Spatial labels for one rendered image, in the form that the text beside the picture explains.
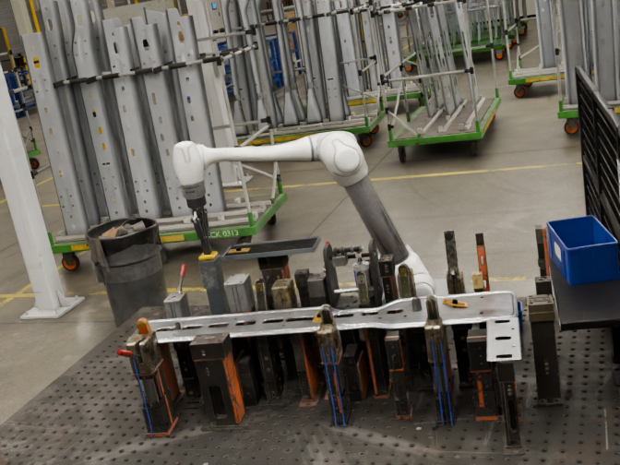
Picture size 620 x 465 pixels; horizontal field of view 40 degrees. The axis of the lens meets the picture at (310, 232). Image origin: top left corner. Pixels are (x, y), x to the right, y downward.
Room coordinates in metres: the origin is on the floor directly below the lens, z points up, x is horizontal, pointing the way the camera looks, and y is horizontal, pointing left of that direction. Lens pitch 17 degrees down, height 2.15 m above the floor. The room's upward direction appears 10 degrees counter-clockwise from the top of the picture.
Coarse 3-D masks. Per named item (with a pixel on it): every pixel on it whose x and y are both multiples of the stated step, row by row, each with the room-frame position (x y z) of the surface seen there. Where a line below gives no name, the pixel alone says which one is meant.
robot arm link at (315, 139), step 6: (330, 132) 3.20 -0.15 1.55; (336, 132) 3.18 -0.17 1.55; (342, 132) 3.24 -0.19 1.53; (348, 132) 3.25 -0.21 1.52; (312, 138) 3.22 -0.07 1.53; (318, 138) 3.20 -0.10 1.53; (354, 138) 3.23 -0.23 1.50; (312, 144) 3.20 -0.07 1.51; (318, 144) 3.18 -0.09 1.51; (318, 150) 3.17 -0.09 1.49; (318, 156) 3.19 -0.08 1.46
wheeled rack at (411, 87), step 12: (360, 12) 12.21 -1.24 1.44; (408, 36) 12.61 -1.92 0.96; (432, 48) 12.51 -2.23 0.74; (300, 60) 12.54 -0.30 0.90; (408, 60) 12.60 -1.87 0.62; (408, 84) 12.30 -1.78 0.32; (432, 84) 12.16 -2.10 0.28; (360, 96) 12.02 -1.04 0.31; (396, 96) 11.75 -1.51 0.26; (408, 96) 11.70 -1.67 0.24; (420, 96) 11.64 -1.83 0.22
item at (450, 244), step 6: (444, 234) 2.77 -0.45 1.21; (450, 234) 2.74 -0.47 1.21; (450, 240) 2.77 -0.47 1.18; (450, 246) 2.77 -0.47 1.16; (456, 246) 2.77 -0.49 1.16; (450, 252) 2.76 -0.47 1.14; (456, 252) 2.75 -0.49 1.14; (450, 258) 2.76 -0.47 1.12; (456, 258) 2.75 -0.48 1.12; (450, 264) 2.76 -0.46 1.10; (456, 264) 2.75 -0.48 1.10; (450, 270) 2.76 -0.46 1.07; (450, 276) 2.75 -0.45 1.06
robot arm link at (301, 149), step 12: (288, 144) 3.22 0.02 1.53; (300, 144) 3.21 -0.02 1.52; (204, 156) 3.28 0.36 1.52; (216, 156) 3.31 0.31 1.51; (228, 156) 3.29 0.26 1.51; (240, 156) 3.27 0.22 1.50; (252, 156) 3.24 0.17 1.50; (264, 156) 3.21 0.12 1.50; (276, 156) 3.20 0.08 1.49; (288, 156) 3.20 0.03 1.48; (300, 156) 3.20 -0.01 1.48; (312, 156) 3.20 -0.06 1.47; (204, 168) 3.29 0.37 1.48
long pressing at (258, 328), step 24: (264, 312) 2.86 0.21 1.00; (288, 312) 2.83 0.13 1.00; (312, 312) 2.79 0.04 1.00; (336, 312) 2.75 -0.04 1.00; (360, 312) 2.71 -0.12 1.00; (384, 312) 2.68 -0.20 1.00; (408, 312) 2.64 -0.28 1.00; (456, 312) 2.57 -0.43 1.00; (480, 312) 2.54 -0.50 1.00; (504, 312) 2.50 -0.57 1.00; (168, 336) 2.80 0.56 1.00; (192, 336) 2.77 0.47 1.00; (240, 336) 2.71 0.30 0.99
